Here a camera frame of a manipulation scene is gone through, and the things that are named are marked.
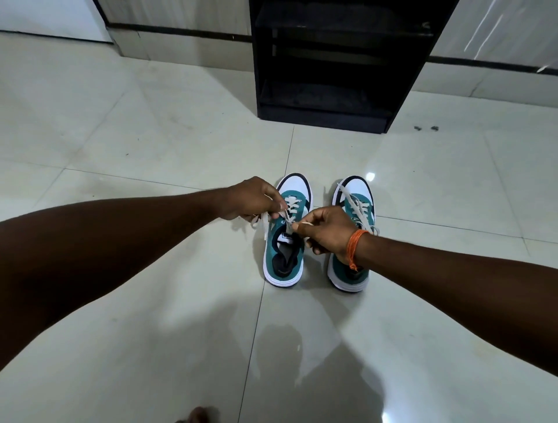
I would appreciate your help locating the orange thread wristband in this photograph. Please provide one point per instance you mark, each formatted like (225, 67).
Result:
(352, 246)

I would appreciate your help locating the person's left fingers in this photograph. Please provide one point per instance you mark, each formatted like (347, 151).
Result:
(272, 202)

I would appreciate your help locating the person's right hand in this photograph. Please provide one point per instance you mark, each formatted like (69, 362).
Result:
(331, 229)

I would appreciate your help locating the person's left forearm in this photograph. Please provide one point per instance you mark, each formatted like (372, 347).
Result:
(100, 252)

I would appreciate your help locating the person's foot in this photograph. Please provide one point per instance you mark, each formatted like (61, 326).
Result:
(198, 416)

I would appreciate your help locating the person's right thumb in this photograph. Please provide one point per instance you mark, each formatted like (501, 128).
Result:
(301, 225)

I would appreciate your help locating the person's right forearm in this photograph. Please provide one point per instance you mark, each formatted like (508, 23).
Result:
(457, 287)

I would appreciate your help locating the teal white sneaker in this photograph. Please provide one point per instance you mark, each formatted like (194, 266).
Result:
(357, 198)
(285, 266)

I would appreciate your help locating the black wooden shoe rack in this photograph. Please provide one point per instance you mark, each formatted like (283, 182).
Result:
(335, 65)

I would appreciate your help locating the person's left hand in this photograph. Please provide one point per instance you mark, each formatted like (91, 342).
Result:
(244, 200)

